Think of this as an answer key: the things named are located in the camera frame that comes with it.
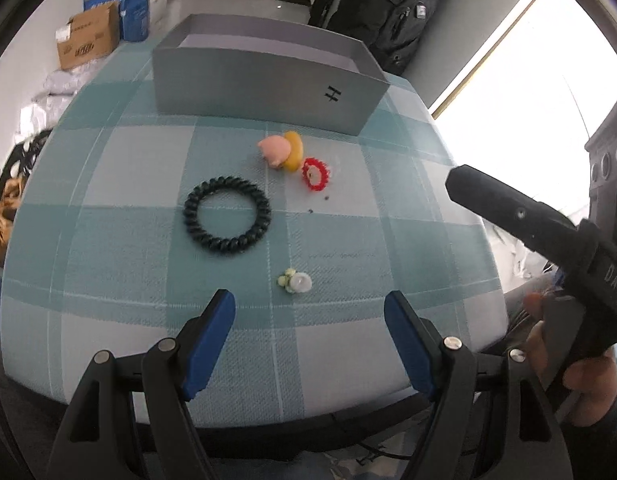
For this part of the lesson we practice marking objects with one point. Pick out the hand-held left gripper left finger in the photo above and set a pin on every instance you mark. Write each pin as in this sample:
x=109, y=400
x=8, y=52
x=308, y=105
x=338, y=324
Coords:
x=208, y=345

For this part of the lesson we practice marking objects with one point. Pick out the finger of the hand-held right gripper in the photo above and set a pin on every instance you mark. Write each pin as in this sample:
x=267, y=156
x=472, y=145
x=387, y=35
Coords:
x=513, y=212

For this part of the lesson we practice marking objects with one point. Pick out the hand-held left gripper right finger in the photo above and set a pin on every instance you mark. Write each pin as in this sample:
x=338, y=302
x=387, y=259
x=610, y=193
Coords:
x=413, y=345

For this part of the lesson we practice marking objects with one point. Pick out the white flower hair clip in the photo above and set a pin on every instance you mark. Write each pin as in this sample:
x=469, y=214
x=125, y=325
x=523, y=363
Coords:
x=301, y=282

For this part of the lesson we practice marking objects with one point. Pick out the grey cardboard box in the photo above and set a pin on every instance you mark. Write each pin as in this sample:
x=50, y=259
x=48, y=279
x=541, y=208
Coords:
x=248, y=90

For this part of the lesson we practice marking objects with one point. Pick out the person's right hand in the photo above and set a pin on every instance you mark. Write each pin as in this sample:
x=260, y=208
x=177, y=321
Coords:
x=593, y=382

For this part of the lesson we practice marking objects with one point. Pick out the person's grey pants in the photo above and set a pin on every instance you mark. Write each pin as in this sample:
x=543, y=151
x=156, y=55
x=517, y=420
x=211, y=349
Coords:
x=513, y=310

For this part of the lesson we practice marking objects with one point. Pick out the teal checked tablecloth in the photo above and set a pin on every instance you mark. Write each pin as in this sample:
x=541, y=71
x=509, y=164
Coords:
x=138, y=270

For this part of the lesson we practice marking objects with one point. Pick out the gold framed window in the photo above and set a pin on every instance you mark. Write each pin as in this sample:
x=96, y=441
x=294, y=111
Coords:
x=538, y=85

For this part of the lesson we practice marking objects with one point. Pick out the small red hair clip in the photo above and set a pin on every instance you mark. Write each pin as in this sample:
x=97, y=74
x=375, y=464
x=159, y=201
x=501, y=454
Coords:
x=316, y=175

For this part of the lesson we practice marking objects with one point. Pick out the pink pig hair clip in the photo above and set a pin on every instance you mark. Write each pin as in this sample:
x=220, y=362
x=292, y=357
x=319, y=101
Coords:
x=273, y=149

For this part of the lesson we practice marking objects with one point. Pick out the yellow duck hair clip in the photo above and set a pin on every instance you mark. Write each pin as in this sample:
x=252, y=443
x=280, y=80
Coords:
x=296, y=152

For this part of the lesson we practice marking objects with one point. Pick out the black backpack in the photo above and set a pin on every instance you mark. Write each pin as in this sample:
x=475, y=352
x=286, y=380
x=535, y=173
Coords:
x=398, y=10

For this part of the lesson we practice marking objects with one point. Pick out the brown bag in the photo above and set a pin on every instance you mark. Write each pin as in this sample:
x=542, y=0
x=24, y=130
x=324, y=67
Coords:
x=3, y=220

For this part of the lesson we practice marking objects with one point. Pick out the black patterned bag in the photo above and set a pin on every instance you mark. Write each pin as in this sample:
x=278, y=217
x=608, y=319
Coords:
x=31, y=152

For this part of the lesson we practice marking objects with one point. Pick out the clear plastic bags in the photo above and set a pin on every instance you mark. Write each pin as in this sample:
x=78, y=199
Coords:
x=58, y=85

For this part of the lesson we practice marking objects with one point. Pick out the brown cardboard carton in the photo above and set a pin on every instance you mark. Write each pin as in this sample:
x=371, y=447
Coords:
x=86, y=37

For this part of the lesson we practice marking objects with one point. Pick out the blue bag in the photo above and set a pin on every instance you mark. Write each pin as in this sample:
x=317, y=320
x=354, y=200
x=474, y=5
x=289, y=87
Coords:
x=135, y=20

